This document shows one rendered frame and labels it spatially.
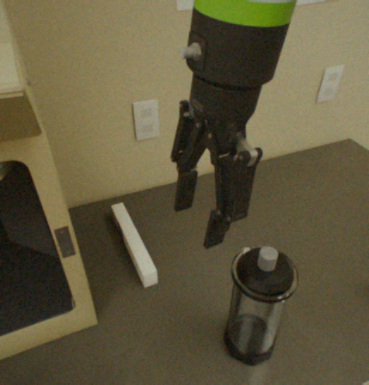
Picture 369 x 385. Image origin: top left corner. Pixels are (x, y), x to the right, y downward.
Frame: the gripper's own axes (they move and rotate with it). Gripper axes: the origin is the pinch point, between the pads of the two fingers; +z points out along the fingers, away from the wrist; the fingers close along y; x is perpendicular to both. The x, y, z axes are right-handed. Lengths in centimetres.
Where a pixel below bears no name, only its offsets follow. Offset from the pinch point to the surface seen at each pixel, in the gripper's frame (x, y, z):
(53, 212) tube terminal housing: -17.3, -13.3, 4.8
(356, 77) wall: 91, -39, 7
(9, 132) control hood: -21.0, -9.9, -11.8
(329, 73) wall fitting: 78, -41, 5
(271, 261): 9.3, 8.1, 7.1
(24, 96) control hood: -19.6, -4.2, -18.5
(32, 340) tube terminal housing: -24.8, -12.8, 35.9
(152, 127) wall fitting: 20, -50, 17
